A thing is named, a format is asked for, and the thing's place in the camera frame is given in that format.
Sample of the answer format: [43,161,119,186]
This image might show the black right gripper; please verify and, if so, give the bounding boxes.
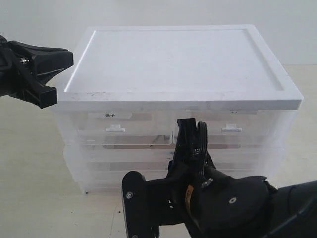
[122,118,270,238]

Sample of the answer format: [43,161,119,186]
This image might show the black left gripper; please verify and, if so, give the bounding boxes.
[0,35,74,109]

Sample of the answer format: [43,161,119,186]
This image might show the wide drawer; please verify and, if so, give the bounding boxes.
[77,170,167,193]
[81,147,263,171]

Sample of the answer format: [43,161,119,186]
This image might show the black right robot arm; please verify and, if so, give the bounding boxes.
[122,118,317,238]

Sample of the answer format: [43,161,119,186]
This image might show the top right small drawer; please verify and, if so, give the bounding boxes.
[176,111,274,145]

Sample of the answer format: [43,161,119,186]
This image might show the small drawer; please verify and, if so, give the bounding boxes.
[176,111,274,145]
[74,111,175,147]

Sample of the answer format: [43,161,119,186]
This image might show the top left small drawer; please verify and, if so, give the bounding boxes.
[74,111,175,147]

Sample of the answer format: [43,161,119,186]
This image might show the white translucent drawer cabinet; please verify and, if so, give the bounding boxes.
[52,25,303,183]

